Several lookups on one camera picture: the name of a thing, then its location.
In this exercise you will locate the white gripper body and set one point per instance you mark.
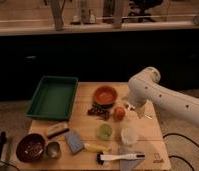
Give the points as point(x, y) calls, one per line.
point(139, 110)

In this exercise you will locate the red apple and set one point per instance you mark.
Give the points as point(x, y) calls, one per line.
point(119, 113)

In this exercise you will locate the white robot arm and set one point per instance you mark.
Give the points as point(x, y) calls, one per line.
point(145, 86)

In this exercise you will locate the small metal cup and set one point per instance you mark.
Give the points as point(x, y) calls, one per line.
point(53, 150)

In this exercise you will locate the orange bowl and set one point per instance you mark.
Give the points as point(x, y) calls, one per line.
point(105, 95)

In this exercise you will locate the dark grape bunch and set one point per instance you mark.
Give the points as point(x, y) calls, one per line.
point(97, 110)

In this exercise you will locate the grey cloth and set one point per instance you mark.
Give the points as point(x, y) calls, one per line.
point(128, 165)

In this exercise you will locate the yellow banana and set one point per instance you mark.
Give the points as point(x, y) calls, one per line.
point(96, 148)

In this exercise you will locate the blue sponge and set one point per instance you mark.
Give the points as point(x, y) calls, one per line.
point(74, 142)

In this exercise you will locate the wooden block eraser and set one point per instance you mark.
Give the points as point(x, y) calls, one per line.
point(56, 129)

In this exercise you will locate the green plastic tray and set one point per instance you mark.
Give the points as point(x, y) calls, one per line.
point(53, 98)

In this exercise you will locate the black office chair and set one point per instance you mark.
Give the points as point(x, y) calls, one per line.
point(138, 10)

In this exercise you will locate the dark red bowl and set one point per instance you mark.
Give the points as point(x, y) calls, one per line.
point(31, 148)

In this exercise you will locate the white handled dish brush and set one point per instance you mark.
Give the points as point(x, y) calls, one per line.
point(101, 158)

